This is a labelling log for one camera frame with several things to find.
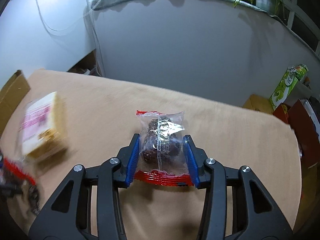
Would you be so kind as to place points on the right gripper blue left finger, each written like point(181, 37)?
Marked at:
point(133, 159)

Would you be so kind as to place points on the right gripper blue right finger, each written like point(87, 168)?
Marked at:
point(189, 150)

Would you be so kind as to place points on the sliced bread loaf bag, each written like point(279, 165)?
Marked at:
point(43, 132)

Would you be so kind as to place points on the red clear date pastry packet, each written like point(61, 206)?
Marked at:
point(14, 180)

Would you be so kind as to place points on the beige table cloth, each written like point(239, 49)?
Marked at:
point(120, 156)

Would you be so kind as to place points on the red box on floor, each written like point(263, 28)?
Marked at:
point(299, 120)

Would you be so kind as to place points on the green white carton box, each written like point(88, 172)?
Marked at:
point(292, 76)

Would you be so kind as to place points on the brown cardboard box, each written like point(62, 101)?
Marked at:
point(12, 93)

